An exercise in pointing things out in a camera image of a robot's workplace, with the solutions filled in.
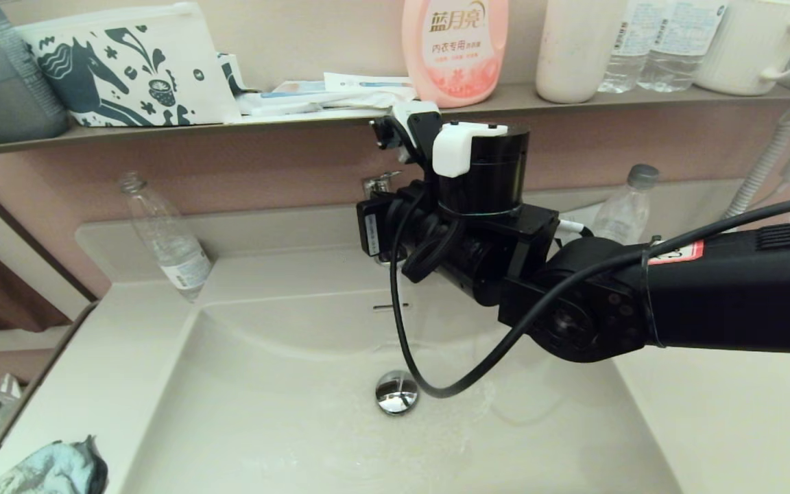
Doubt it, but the grey wall shelf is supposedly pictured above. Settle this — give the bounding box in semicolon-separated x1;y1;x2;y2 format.
0;82;790;160

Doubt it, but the small white patterned box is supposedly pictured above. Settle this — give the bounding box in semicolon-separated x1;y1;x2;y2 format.
218;54;260;95

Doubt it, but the chrome drain stopper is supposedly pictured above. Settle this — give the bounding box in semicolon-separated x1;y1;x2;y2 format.
375;370;420;416

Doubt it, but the brown hanging cloth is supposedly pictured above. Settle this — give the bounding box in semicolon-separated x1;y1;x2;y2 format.
0;257;73;334

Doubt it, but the grey cylindrical bottle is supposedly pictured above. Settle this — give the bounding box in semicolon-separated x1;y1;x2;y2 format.
0;0;70;143

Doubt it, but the clear uncapped plastic bottle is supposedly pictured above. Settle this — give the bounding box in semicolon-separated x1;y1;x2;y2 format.
119;172;214;303

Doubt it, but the crumpled white plastic packet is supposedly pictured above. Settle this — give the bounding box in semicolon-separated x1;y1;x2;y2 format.
236;86;409;117

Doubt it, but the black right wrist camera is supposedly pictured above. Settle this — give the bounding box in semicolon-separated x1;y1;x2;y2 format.
356;194;399;260

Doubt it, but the white blue toothbrush packet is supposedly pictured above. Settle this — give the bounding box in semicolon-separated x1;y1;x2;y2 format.
324;72;415;93

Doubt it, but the clear bottle with grey cap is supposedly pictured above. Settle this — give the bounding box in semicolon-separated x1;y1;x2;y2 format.
590;165;660;246

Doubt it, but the clear labelled water bottle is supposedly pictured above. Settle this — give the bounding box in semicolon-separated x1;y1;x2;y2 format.
637;0;726;93
597;0;671;94

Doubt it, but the white ceramic sink vanity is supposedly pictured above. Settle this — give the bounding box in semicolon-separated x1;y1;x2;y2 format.
0;180;790;494

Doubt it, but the cream tumbler cup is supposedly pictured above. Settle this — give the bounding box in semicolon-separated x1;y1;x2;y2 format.
536;0;627;104

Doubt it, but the pink laundry detergent bottle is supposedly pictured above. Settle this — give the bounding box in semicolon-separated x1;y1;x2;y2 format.
402;0;510;108

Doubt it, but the white pouch with horse print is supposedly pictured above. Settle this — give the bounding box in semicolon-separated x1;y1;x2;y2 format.
16;2;241;128

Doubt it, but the white ribbed mug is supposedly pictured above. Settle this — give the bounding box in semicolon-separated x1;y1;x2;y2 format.
693;0;790;96

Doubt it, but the white coiled cord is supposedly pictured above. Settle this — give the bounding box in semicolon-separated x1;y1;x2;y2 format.
728;113;790;220

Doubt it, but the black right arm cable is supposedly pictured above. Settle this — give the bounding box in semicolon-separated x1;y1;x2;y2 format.
390;192;790;399

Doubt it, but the blue grey fleece cloth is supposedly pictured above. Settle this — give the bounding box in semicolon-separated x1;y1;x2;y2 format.
0;436;109;494

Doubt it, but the chrome sink faucet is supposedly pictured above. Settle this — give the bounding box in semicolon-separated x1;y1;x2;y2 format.
361;172;409;267

